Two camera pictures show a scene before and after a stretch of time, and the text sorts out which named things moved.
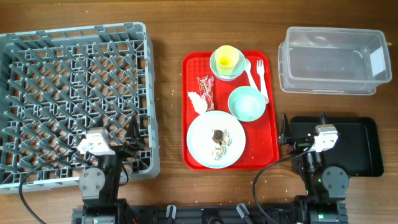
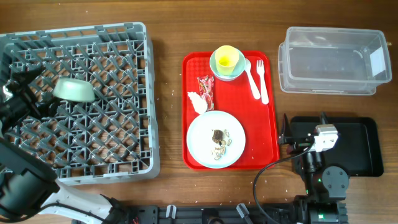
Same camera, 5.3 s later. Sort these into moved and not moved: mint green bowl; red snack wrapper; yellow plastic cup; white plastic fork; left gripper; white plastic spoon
Moved: mint green bowl; left gripper
Not moved: red snack wrapper; yellow plastic cup; white plastic fork; white plastic spoon
